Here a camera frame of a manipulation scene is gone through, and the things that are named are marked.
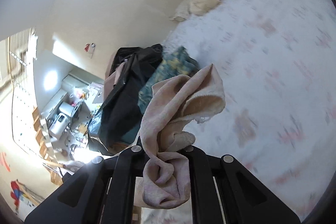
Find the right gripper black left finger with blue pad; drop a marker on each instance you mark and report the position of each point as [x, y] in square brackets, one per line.
[101, 191]

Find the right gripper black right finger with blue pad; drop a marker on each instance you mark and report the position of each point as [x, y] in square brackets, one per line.
[224, 191]

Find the pink bear-print pants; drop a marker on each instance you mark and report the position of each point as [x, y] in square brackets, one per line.
[176, 102]

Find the black clothes pile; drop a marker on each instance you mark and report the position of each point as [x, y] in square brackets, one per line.
[116, 123]

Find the white printer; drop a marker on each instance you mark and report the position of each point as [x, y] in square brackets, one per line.
[59, 125]

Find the teal yellow folded garment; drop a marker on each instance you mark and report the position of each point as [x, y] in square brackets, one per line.
[173, 64]

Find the white floral bed sheet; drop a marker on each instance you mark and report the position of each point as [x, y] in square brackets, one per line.
[276, 59]

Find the white pillow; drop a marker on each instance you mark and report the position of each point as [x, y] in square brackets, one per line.
[182, 12]

